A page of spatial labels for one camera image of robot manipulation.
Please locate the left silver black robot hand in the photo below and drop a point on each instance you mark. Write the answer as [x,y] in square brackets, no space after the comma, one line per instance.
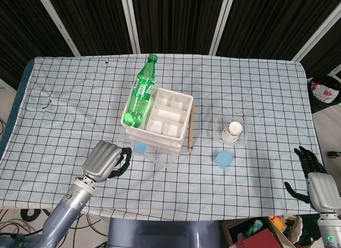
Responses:
[102,161]

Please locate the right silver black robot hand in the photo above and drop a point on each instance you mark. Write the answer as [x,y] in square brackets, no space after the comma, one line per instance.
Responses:
[322,189]

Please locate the small blue foam cube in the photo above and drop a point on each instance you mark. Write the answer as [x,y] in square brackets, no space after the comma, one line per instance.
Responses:
[141,147]

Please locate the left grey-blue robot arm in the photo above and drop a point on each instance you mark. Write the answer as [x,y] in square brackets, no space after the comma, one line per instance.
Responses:
[64,213]

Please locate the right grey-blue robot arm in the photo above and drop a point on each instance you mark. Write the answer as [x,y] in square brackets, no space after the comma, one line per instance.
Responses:
[329,229]

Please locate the brown cardboard box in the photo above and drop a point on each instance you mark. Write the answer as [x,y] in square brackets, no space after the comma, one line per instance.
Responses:
[274,232]

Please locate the white plastic bag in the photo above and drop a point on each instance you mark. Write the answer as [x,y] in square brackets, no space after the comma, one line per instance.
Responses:
[293,226]

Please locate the black grid checkered tablecloth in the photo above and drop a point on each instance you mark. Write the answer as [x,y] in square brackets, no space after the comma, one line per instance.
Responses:
[80,112]

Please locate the green plastic bottle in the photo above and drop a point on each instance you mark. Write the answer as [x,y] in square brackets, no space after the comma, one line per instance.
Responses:
[139,98]

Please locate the clear plastic tray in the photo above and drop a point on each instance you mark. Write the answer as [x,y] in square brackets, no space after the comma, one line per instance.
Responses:
[243,141]

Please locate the black trash bag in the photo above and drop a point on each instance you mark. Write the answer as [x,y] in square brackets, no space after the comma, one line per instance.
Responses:
[323,96]

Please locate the grey-blue robot torso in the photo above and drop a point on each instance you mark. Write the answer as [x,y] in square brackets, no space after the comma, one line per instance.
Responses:
[165,233]

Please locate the wooden stick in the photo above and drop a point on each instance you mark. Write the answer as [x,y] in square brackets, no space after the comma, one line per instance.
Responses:
[191,125]

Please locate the large blue foam cube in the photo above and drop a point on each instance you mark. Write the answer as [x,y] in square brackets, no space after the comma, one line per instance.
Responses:
[223,159]

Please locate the white paper cup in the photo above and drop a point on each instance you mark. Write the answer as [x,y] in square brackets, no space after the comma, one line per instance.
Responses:
[231,132]

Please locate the white divided tray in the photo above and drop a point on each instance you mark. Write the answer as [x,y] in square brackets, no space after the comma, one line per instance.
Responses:
[170,112]

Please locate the white partition post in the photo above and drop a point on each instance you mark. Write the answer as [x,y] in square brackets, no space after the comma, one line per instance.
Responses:
[317,34]
[130,21]
[57,24]
[222,21]

